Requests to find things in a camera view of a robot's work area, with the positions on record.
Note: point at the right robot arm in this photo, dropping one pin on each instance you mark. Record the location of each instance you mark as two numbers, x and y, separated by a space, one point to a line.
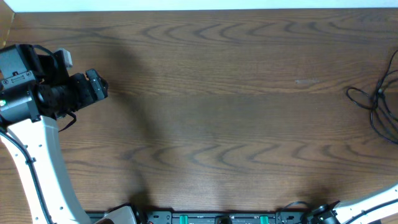
369 209

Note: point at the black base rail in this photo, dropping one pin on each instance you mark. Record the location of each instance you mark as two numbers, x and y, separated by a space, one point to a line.
168 217

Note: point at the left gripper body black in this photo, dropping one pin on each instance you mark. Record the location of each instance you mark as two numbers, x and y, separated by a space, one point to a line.
94 84

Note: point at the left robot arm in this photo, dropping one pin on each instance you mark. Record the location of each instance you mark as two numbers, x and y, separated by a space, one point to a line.
30 107

